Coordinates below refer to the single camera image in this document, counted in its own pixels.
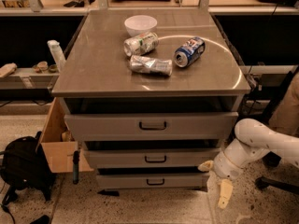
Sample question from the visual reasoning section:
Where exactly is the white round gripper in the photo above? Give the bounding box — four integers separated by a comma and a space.
198, 151, 243, 209

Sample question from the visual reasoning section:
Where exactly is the grey drawer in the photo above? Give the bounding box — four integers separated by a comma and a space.
85, 140, 220, 169
64, 112, 238, 141
96, 166, 209, 190

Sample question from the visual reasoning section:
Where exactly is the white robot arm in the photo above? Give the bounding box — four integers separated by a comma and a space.
198, 119, 299, 209

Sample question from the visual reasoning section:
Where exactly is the grey bottom drawer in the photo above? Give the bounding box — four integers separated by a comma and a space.
96, 166, 209, 190

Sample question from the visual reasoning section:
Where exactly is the grey top drawer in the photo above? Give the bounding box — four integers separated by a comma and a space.
64, 112, 238, 141

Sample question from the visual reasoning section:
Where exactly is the grey drawer cabinet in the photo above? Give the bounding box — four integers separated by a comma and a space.
50, 8, 252, 193

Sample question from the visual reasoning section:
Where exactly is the black office chair base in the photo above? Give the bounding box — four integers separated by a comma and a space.
255, 152, 299, 195

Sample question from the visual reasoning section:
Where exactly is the blue pepsi can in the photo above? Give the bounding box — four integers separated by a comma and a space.
174, 36, 206, 68

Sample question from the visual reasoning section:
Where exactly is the silver green crushed can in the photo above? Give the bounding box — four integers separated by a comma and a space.
123, 32, 159, 57

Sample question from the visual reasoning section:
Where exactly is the brown cardboard box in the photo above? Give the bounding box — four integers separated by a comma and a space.
39, 99, 92, 173

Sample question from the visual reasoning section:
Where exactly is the white bowl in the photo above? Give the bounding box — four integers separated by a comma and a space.
124, 15, 158, 36

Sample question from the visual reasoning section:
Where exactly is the black backpack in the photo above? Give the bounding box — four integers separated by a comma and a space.
0, 132, 56, 205

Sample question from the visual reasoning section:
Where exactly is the grey low shelf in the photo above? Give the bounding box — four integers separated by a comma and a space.
0, 68, 59, 90

